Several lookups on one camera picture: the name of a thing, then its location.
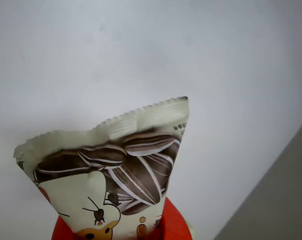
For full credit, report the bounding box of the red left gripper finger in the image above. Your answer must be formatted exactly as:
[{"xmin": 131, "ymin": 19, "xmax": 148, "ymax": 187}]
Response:
[{"xmin": 51, "ymin": 214, "xmax": 79, "ymax": 240}]

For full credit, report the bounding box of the cream green sunflower seed packet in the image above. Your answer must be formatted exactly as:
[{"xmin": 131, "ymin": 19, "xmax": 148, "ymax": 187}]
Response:
[{"xmin": 13, "ymin": 96, "xmax": 191, "ymax": 240}]

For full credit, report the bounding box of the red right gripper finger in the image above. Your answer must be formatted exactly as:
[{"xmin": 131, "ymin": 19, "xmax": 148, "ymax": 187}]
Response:
[{"xmin": 147, "ymin": 196, "xmax": 193, "ymax": 240}]

